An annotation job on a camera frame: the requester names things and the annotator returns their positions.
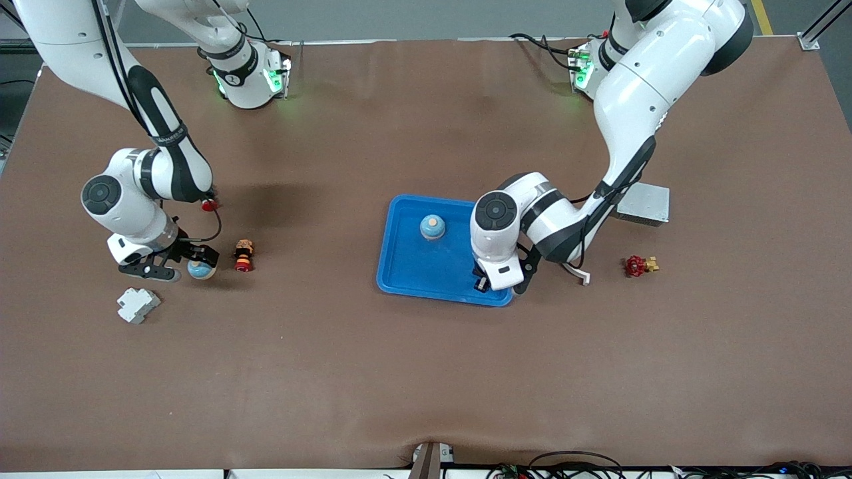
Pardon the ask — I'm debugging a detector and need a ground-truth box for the black cable bundle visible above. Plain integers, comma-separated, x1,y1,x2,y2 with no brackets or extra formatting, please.
679,460,852,479

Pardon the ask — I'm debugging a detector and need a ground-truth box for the grey metal power supply box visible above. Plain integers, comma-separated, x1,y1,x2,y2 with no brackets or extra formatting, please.
616,181,671,228

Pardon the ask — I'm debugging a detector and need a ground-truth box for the black cable loop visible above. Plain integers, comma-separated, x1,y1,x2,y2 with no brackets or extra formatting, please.
526,450,626,479

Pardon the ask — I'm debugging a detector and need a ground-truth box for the brass valve with red handwheel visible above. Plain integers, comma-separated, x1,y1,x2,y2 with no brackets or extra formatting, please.
624,254,660,278

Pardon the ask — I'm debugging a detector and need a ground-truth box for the blue plastic tray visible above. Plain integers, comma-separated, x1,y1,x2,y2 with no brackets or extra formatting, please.
376,194,520,308

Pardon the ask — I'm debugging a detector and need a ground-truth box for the white circuit breaker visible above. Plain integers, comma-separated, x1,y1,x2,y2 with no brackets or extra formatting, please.
116,287,162,325

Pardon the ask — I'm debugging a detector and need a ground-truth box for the black arm base cable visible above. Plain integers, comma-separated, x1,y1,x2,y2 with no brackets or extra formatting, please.
509,32,583,73

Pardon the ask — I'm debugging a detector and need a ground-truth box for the brown table cover sheet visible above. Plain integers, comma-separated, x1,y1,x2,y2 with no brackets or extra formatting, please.
0,37,852,472

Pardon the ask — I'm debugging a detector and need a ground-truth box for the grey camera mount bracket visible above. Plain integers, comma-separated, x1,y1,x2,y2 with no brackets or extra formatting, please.
408,441,455,479

